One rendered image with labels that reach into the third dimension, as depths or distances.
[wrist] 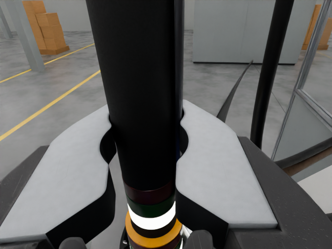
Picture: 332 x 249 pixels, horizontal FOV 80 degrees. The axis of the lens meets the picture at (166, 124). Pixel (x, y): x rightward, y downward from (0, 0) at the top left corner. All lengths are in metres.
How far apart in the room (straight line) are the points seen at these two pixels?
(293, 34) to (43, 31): 7.40
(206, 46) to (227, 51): 0.53
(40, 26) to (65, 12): 6.38
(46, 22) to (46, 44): 0.69
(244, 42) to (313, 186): 5.26
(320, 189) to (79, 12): 14.10
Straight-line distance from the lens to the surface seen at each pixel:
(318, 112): 1.36
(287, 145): 1.67
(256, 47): 5.76
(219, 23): 5.55
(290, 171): 0.27
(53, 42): 8.26
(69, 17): 14.64
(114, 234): 1.81
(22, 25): 6.23
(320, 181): 0.54
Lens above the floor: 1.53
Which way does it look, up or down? 32 degrees down
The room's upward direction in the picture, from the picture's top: 2 degrees counter-clockwise
